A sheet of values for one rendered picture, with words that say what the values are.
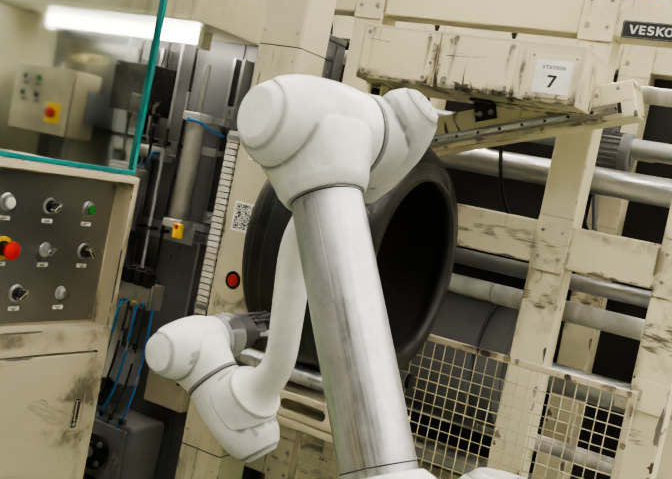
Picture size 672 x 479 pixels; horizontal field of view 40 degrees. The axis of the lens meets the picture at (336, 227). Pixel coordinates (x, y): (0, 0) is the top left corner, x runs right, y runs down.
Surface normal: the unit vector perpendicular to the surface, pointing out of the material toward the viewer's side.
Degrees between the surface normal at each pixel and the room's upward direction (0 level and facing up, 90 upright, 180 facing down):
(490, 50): 90
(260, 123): 82
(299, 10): 90
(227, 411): 96
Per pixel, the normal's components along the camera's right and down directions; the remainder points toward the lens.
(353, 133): 0.74, -0.24
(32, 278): 0.85, 0.20
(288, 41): -0.49, -0.05
